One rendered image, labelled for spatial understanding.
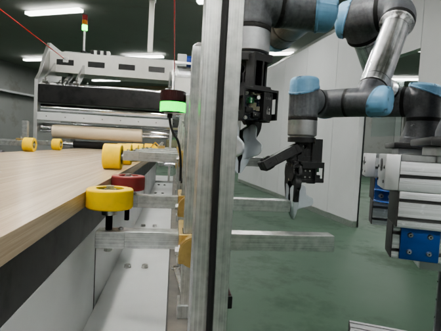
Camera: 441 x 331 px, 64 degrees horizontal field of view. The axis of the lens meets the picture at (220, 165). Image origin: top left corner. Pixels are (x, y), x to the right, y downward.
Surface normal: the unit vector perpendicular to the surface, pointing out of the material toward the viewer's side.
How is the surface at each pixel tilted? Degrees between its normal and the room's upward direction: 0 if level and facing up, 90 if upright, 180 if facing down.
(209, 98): 90
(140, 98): 90
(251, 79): 90
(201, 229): 90
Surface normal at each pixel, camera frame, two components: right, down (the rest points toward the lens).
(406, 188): -0.29, 0.04
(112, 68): 0.13, 0.06
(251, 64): -0.89, -0.03
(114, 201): 0.50, 0.07
